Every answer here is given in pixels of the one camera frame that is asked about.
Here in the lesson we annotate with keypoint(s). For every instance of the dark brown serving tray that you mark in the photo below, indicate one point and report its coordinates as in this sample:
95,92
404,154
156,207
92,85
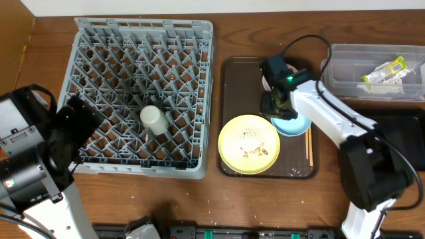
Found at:
240,94

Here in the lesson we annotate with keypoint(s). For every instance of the grey plastic dish rack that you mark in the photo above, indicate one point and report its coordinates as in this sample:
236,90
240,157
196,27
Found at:
120,66

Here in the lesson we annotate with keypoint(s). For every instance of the wooden chopstick right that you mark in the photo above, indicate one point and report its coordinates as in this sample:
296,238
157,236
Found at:
310,148

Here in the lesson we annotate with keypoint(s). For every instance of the yellow plate with crumbs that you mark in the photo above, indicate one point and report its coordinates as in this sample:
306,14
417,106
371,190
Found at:
249,144

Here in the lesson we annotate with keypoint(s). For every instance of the yellow green snack wrapper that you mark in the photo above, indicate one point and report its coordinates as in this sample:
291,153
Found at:
385,71

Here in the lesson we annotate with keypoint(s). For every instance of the black rectangular bin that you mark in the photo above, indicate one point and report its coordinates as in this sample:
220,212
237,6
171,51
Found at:
410,126

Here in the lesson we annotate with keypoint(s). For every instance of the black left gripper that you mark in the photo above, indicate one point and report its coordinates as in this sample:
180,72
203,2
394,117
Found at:
84,115

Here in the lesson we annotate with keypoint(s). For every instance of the wooden chopstick left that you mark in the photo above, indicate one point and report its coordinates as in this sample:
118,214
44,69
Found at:
307,144

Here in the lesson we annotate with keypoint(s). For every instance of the cream white cup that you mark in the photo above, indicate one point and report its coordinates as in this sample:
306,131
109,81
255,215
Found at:
154,119

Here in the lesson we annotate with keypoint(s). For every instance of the light blue bowl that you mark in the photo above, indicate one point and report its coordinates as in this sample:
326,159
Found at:
291,127

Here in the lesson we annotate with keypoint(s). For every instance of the black equipment rail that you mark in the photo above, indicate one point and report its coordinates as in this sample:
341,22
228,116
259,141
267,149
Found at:
186,231

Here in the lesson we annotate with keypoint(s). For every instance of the wooden chopstick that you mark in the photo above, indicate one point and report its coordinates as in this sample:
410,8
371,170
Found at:
307,144
310,148

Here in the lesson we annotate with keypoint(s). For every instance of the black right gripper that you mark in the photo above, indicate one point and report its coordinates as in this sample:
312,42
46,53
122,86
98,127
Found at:
274,108

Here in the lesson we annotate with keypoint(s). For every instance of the clear plastic waste bin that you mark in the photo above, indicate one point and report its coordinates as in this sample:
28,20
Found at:
342,76

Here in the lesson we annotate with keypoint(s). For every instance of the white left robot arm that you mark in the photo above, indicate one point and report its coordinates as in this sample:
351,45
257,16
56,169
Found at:
38,192

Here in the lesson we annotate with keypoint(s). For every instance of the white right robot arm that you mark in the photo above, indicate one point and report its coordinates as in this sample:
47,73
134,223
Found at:
374,172

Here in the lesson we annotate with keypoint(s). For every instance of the pink bowl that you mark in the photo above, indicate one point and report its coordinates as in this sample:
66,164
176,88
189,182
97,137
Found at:
265,84

